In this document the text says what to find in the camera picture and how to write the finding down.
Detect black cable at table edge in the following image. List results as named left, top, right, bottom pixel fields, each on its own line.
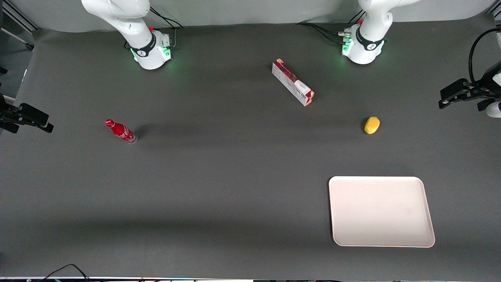
left=39, top=264, right=91, bottom=282

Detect black arm base cables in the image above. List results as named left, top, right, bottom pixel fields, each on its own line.
left=296, top=22, right=351, bottom=45
left=124, top=6, right=184, bottom=51

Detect black left arm base cables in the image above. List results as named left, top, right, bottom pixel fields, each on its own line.
left=296, top=22, right=351, bottom=45

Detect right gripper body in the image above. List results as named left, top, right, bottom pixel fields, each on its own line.
left=0, top=94, right=20, bottom=134

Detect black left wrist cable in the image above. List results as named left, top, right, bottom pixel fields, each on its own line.
left=469, top=27, right=501, bottom=85

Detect aluminium frame bar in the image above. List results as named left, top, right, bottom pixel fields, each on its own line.
left=0, top=0, right=40, bottom=33

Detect red cola bottle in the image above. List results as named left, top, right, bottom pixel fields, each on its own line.
left=105, top=119, right=139, bottom=145

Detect white plastic tray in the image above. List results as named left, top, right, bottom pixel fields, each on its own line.
left=328, top=176, right=436, bottom=248

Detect black right arm base cables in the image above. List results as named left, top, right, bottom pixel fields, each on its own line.
left=124, top=6, right=184, bottom=51

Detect red cookie box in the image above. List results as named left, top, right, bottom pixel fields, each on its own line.
left=272, top=58, right=315, bottom=107

